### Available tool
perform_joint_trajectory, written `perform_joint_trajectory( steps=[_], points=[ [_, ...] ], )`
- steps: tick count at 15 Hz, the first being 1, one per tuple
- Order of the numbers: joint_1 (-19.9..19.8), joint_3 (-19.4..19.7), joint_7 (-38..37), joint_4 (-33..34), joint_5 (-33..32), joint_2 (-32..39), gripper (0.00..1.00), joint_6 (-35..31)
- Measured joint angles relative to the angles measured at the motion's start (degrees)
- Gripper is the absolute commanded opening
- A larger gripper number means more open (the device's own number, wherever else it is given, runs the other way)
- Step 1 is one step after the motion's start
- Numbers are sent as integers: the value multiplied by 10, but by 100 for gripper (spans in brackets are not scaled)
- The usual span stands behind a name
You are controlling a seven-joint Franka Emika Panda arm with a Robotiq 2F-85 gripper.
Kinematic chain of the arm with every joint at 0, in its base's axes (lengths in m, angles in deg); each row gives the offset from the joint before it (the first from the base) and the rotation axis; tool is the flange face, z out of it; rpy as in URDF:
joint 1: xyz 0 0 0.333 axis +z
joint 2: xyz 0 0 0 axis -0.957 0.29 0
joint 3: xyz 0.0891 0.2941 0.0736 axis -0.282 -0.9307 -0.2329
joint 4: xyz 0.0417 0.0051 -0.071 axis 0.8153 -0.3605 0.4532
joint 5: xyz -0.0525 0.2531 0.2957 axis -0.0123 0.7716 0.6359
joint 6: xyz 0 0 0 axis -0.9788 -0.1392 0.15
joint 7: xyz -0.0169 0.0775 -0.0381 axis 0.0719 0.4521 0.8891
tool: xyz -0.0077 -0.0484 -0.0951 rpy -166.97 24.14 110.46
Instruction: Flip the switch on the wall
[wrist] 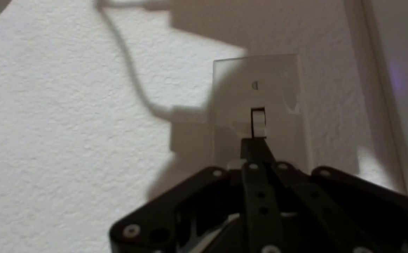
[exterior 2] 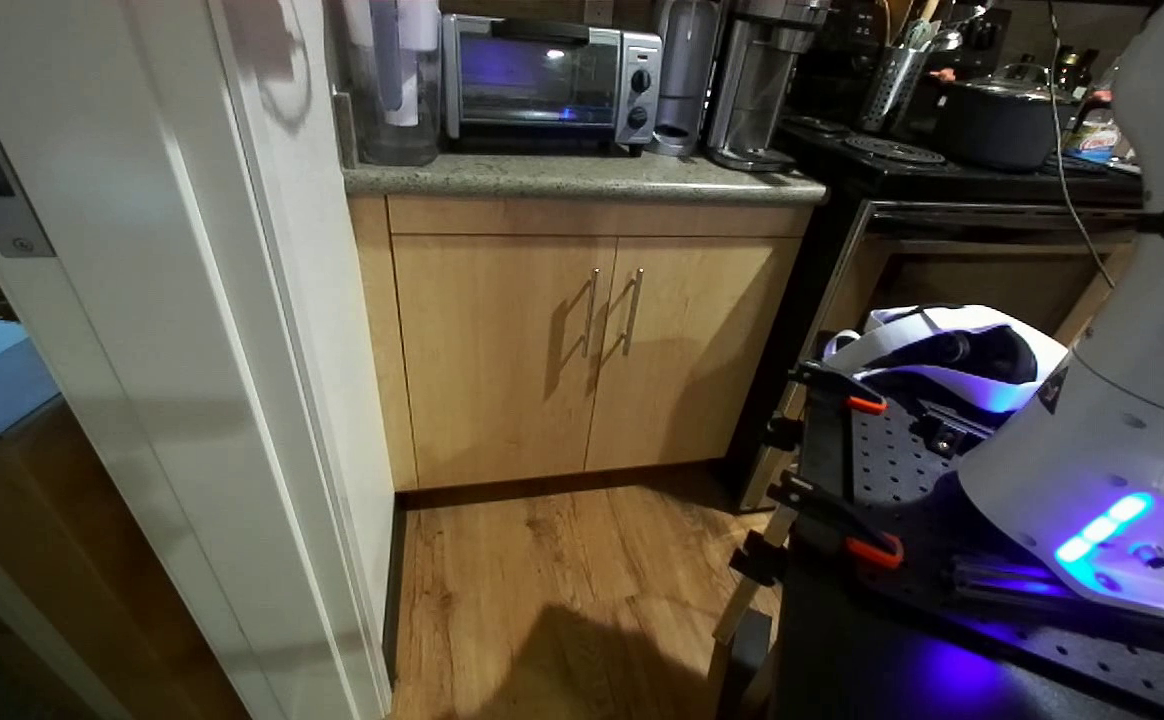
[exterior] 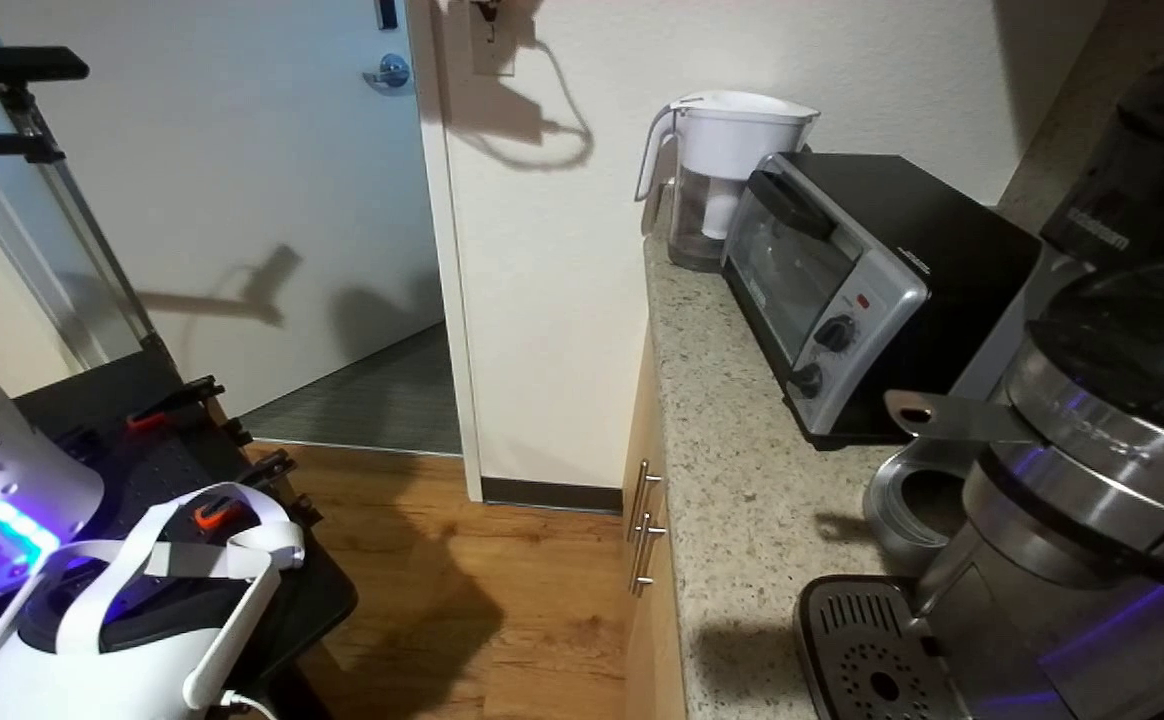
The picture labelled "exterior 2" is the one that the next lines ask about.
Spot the thin black cable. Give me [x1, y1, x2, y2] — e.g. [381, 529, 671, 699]
[1041, 0, 1123, 292]

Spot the light wooden cabinet door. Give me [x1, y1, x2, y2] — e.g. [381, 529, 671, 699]
[589, 231, 809, 475]
[389, 231, 619, 493]

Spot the clear water filter pitcher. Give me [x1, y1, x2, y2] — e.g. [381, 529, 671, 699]
[328, 0, 448, 172]

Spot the white door frame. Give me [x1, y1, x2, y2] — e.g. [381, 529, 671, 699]
[0, 0, 397, 720]

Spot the wooden cabinet with stone counter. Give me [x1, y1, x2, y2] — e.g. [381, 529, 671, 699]
[342, 146, 834, 498]

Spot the black clamp with orange handle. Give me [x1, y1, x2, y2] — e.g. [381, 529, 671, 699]
[723, 470, 911, 590]
[759, 357, 895, 505]

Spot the black cooking pot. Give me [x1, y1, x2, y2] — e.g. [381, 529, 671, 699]
[933, 70, 1081, 176]

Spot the black kitchen stove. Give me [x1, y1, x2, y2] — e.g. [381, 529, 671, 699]
[727, 111, 1164, 511]

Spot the silver black toaster oven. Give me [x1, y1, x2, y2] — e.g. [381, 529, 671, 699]
[435, 13, 667, 157]

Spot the steel utensil holder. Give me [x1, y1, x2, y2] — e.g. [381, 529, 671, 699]
[858, 0, 963, 137]

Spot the metal cabinet door handle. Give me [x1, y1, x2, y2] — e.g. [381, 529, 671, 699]
[579, 266, 607, 371]
[619, 266, 650, 363]

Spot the black perforated robot table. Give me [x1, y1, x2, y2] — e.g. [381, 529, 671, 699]
[711, 357, 1164, 720]

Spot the steel black coffee machine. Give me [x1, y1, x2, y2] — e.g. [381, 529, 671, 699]
[701, 0, 834, 178]

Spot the white VR headset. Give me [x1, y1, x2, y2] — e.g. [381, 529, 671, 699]
[816, 300, 1073, 418]

